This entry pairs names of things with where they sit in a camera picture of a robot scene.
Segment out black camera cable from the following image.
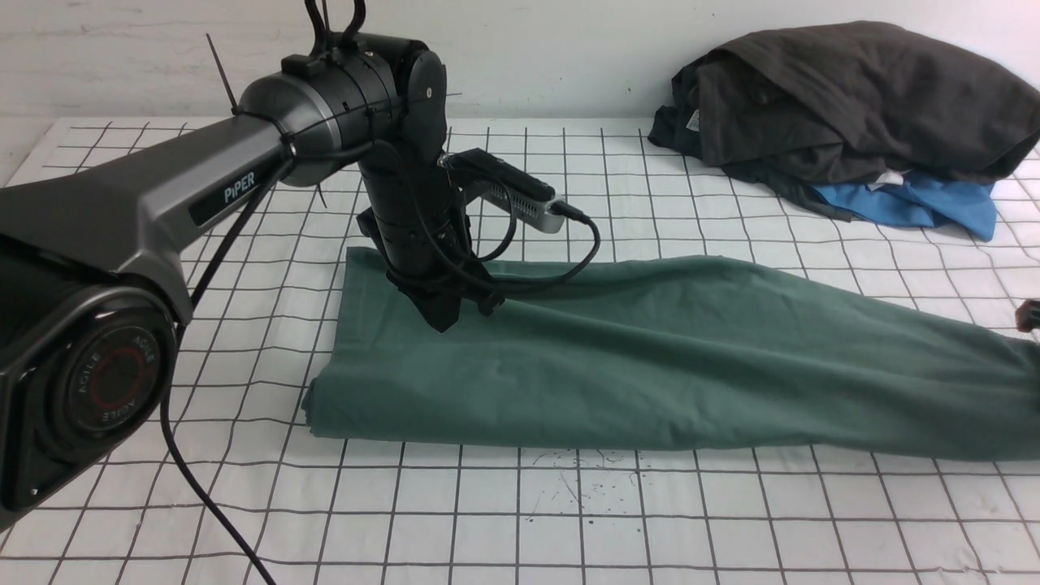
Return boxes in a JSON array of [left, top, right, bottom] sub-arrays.
[[159, 138, 602, 585]]

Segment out white grid-pattern table cloth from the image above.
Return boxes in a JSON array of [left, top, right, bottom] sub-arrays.
[[0, 120, 1040, 585]]

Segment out black cable tie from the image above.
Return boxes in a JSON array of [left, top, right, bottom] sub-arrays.
[[205, 32, 242, 116]]

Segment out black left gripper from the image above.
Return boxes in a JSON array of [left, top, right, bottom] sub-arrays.
[[388, 260, 505, 332]]

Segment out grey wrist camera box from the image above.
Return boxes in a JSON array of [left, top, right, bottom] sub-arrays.
[[439, 149, 565, 234]]

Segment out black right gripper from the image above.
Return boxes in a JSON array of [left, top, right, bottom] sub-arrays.
[[1016, 299, 1040, 332]]

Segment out dark grey garment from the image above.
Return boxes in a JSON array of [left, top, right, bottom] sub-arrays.
[[648, 21, 1039, 219]]

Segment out green long-sleeve top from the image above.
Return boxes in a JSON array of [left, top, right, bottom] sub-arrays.
[[302, 248, 1039, 462]]

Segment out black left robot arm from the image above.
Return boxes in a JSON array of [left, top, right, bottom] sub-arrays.
[[1, 34, 488, 529]]

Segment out blue garment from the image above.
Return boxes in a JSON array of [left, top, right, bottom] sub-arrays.
[[811, 171, 998, 243]]

